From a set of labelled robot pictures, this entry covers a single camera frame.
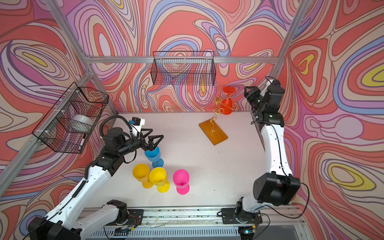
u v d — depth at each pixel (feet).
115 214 2.02
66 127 2.41
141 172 2.54
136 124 1.99
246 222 2.35
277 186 1.38
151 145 2.08
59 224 1.25
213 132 3.46
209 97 3.77
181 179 2.54
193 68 3.03
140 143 2.11
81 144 2.36
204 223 2.38
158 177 2.60
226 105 2.64
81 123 2.30
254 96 2.10
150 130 2.42
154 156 2.58
